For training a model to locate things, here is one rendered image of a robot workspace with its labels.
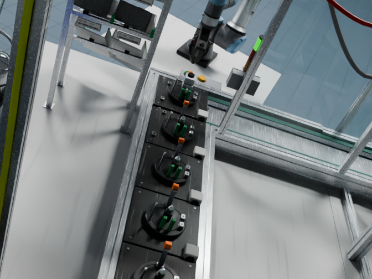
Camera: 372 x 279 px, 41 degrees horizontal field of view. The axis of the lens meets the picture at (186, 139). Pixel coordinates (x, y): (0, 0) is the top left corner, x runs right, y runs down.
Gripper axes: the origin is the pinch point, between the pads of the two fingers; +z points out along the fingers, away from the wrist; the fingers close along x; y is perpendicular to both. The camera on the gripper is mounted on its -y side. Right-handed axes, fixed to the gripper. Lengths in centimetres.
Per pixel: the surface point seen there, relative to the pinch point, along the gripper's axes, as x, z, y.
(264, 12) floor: -105, 103, 361
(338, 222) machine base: -76, 18, -58
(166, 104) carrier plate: 7.5, 6.8, -30.7
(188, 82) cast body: 1.6, -2.7, -23.5
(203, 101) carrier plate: -8.9, 6.8, -18.5
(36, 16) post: 44, -71, -132
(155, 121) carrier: 11.0, 6.8, -44.6
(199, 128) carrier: -7.9, 6.8, -39.9
